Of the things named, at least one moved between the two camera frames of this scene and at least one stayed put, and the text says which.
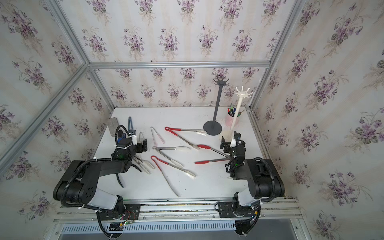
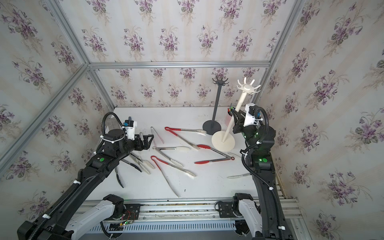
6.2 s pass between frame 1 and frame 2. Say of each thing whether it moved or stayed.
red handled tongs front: stayed
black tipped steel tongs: stayed
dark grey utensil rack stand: stayed
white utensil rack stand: moved
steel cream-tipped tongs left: stayed
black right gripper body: moved
